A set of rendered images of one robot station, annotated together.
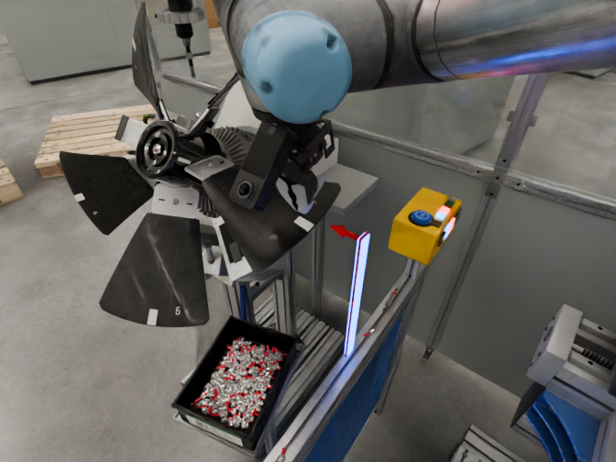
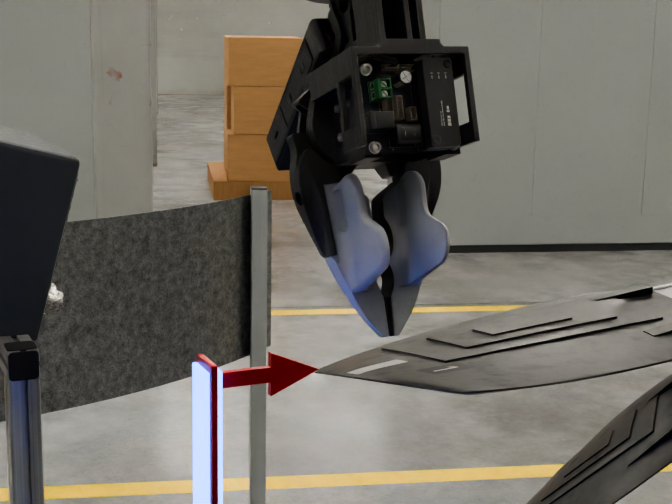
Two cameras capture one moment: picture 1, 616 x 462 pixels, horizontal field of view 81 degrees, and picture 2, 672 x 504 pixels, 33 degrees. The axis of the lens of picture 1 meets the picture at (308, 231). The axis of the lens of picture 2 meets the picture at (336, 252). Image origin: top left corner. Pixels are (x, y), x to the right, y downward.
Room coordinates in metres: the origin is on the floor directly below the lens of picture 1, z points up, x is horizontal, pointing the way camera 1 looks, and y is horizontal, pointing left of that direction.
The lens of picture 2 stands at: (0.75, -0.55, 1.37)
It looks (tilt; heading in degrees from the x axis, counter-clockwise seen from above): 12 degrees down; 118
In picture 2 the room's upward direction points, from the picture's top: 1 degrees clockwise
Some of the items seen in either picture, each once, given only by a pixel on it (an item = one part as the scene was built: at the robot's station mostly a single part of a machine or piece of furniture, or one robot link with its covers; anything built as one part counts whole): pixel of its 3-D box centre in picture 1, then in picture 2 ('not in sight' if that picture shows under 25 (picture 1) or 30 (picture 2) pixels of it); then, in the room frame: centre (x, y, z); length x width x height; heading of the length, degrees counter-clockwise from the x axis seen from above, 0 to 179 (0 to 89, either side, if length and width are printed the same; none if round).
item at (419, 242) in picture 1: (424, 226); not in sight; (0.65, -0.27, 1.02); 0.16 x 0.10 x 0.11; 143
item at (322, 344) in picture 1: (268, 362); not in sight; (0.87, 0.18, 0.04); 0.62 x 0.45 x 0.08; 143
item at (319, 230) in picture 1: (317, 262); not in sight; (1.14, -0.04, 0.42); 0.04 x 0.04 x 0.83; 53
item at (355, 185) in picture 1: (320, 180); not in sight; (1.14, -0.04, 0.85); 0.36 x 0.24 x 0.03; 53
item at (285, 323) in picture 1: (281, 262); not in sight; (0.98, 0.10, 0.58); 0.09 x 0.05 x 1.15; 53
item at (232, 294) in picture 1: (243, 321); not in sight; (0.79, 0.24, 0.46); 0.09 x 0.05 x 0.91; 53
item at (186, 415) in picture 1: (241, 377); not in sight; (0.37, 0.14, 0.85); 0.22 x 0.17 x 0.07; 159
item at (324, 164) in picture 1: (308, 153); not in sight; (1.21, 0.00, 0.92); 0.17 x 0.16 x 0.11; 143
